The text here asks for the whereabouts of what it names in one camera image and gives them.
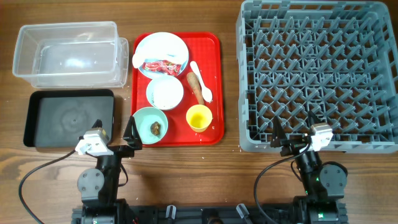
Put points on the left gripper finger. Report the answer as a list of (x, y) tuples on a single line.
[(131, 133), (97, 124)]

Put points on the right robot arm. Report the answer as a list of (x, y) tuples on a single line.
[(324, 182)]

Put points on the red snack wrapper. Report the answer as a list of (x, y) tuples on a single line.
[(162, 66)]

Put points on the black plastic tray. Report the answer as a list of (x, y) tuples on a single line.
[(57, 118)]

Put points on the clear plastic bin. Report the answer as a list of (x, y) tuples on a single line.
[(72, 55)]

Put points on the white napkin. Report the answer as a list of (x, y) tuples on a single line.
[(139, 57)]

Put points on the white plastic spoon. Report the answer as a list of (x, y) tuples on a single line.
[(206, 92)]

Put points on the brown food scrap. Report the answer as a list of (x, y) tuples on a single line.
[(155, 128)]

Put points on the mint green bowl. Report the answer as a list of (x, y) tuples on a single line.
[(144, 117)]

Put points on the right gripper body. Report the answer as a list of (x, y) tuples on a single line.
[(293, 147)]

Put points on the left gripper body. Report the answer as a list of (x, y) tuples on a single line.
[(122, 151)]

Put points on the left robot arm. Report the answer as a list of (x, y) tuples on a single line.
[(99, 185)]

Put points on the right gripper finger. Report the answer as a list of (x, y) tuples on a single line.
[(313, 119), (278, 131)]

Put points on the red serving tray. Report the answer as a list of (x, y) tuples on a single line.
[(204, 48)]

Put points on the grey dishwasher rack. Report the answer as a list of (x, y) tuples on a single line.
[(336, 59)]

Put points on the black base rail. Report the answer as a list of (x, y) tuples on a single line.
[(217, 214)]

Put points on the large white plate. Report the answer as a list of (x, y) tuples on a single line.
[(164, 46)]

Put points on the yellow plastic cup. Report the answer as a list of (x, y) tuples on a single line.
[(199, 118)]

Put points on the light blue rice bowl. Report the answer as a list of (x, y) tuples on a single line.
[(165, 93)]

